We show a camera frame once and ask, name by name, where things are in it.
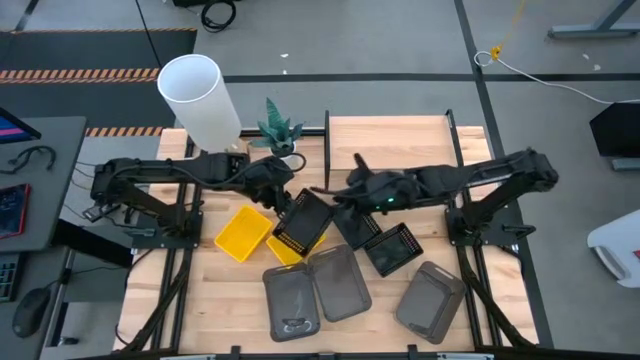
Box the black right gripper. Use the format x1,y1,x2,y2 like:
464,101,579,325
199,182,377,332
344,169,419,215

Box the black computer mouse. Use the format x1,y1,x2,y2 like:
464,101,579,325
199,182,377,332
11,286,53,340

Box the coiled black cable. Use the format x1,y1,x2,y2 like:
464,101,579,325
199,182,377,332
199,0,238,34

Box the monitor with pink-blue screen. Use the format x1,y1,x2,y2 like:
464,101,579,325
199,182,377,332
0,106,43,146

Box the white cylinder table lamp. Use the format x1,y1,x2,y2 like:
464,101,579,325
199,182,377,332
156,53,250,155

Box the black plastic basket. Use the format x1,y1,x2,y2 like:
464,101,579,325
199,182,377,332
271,187,336,258
331,203,385,252
362,221,426,279

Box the long black floor cable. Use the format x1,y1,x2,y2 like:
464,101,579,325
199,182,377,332
133,0,165,70

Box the black monitor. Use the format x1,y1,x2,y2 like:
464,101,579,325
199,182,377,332
588,101,640,173

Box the grey translucent plastic basket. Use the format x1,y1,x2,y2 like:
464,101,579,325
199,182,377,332
306,243,373,324
261,263,322,344
394,259,468,346

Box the grey desk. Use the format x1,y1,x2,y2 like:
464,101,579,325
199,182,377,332
0,115,89,254

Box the snake plant in white pot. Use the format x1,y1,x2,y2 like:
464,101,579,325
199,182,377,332
248,97,306,171

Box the grey desk leg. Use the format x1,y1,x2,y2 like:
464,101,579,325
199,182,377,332
546,0,640,40

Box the black keyboard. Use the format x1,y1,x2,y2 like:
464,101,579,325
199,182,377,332
0,251,25,305

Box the white moulded device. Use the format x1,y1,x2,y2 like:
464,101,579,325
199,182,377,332
586,208,640,290

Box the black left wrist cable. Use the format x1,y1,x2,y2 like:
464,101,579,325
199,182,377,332
272,151,308,176

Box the red-edged tablet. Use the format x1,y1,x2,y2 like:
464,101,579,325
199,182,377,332
0,182,33,241

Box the white floor cable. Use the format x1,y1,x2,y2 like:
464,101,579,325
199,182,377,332
472,48,640,106

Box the black hazard-striped floor mat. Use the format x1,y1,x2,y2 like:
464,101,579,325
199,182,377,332
0,28,199,139

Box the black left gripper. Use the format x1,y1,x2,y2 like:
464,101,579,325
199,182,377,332
249,155,299,219

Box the yellow plastic basket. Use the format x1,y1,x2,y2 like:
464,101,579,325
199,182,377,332
213,203,275,265
264,232,327,267

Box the yellow cord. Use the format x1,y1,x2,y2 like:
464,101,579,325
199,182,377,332
489,0,529,62

